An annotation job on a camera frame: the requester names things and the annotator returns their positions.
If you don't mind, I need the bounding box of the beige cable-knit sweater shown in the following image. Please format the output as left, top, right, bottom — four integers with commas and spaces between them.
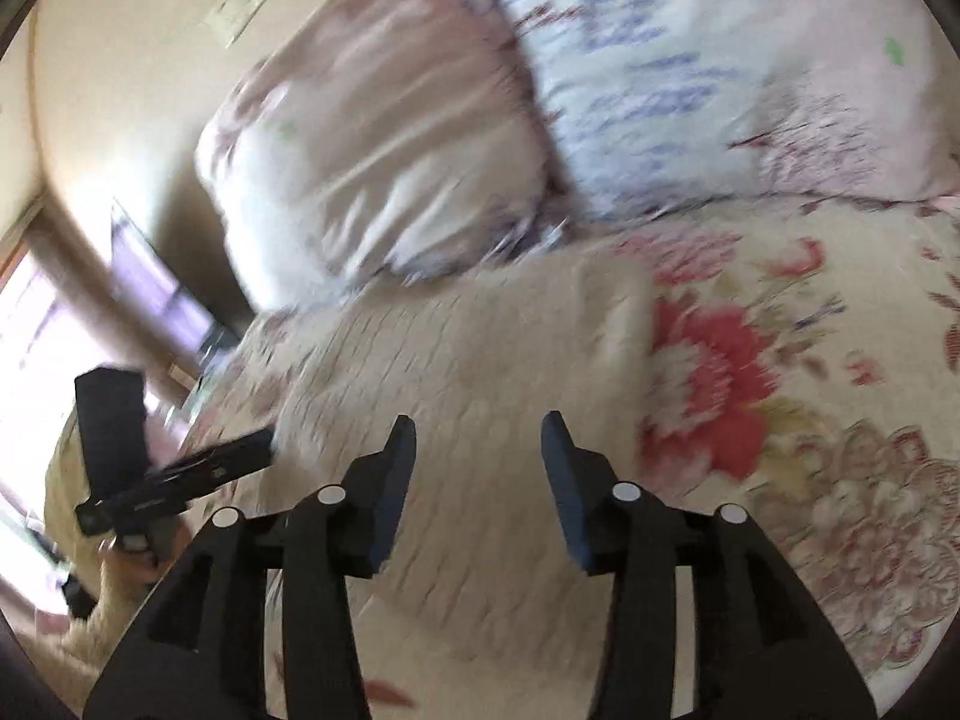
185, 249, 654, 678

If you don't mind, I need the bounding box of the person's left hand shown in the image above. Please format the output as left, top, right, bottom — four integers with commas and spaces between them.
99, 517, 192, 587

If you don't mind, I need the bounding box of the floral bedspread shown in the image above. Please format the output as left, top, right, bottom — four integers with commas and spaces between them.
179, 193, 960, 720

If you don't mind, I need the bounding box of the pink floral left pillow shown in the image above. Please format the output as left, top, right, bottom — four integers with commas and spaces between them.
195, 0, 565, 312

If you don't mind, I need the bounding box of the pink blue right pillow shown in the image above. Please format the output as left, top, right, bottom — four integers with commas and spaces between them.
498, 0, 958, 226

